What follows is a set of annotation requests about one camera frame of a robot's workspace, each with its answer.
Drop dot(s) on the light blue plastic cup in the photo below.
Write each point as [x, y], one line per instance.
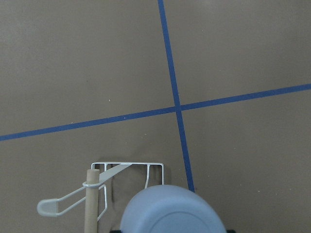
[169, 209]

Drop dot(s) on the white wire cup holder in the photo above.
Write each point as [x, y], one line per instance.
[96, 192]

